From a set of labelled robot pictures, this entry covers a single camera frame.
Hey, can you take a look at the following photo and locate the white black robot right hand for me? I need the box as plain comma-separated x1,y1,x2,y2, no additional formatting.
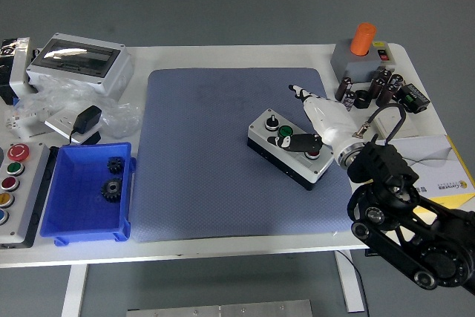
266,84,361,155

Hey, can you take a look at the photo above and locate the grey three-button control box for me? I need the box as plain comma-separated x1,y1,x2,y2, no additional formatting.
247,108,335,191

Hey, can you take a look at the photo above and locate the grey five-button control box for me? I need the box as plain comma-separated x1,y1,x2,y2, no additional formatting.
0,142,56,249

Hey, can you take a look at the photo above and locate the silver printed capacitor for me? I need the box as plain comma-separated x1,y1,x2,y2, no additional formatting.
341,90,356,113

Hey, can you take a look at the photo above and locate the dark brown capacitor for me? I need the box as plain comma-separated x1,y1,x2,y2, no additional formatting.
335,76,353,102
387,73,404,92
368,75,387,101
375,83,398,108
374,66,394,84

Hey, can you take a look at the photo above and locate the orange cylinder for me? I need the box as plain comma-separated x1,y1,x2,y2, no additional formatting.
350,22,378,56

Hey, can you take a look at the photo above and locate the black module with green terminals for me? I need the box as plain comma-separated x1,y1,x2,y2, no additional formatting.
393,82,431,114

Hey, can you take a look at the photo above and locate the white yellow cardboard box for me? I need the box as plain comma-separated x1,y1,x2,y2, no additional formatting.
374,134,475,229

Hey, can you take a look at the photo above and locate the grey-blue table mat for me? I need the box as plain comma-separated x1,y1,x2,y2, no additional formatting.
130,67,354,244

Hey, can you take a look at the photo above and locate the white table leg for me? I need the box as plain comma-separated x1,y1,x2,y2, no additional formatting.
333,249,367,313
61,264,89,317

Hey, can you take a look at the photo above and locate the clear plastic bag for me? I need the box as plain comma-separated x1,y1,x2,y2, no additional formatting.
18,73,144,140

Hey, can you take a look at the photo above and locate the small black gear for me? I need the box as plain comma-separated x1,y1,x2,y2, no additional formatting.
106,156,126,175

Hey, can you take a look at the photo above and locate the large black gear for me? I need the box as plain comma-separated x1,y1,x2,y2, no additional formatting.
99,177,124,203

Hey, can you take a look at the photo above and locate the black power adapter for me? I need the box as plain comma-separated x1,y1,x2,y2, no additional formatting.
68,105,103,146

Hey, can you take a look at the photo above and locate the blue plastic bin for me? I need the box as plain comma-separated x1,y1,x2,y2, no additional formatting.
39,141,137,246

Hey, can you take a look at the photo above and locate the small white labelled packet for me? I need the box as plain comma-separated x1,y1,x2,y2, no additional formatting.
4,107,42,138

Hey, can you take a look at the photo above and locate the silver black foil bag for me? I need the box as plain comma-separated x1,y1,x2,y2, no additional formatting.
0,37,33,73

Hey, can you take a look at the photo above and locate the black ring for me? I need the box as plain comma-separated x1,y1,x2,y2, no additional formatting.
353,89,370,109

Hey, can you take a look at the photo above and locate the grey switch box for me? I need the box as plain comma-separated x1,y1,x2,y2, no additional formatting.
330,39,398,84

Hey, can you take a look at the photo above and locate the black floor cable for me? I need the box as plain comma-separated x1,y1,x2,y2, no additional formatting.
343,249,370,317

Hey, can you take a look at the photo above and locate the grey enclosure with clear lid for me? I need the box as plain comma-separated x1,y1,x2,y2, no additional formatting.
25,33,134,101

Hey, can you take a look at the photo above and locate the white metal bracket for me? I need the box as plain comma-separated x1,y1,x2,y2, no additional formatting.
9,45,38,97

